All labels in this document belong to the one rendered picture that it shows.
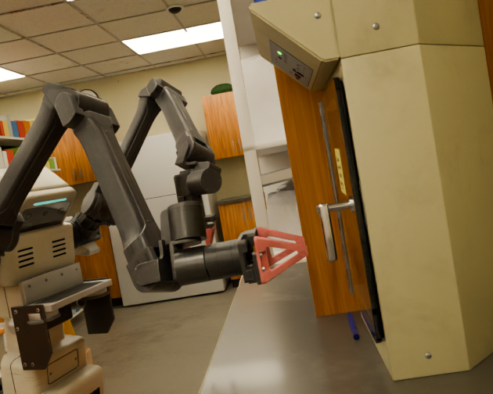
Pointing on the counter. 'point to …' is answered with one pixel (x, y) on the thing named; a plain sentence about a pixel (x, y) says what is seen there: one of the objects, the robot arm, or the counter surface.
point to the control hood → (299, 34)
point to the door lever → (331, 225)
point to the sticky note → (340, 170)
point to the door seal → (362, 209)
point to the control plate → (289, 63)
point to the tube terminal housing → (427, 179)
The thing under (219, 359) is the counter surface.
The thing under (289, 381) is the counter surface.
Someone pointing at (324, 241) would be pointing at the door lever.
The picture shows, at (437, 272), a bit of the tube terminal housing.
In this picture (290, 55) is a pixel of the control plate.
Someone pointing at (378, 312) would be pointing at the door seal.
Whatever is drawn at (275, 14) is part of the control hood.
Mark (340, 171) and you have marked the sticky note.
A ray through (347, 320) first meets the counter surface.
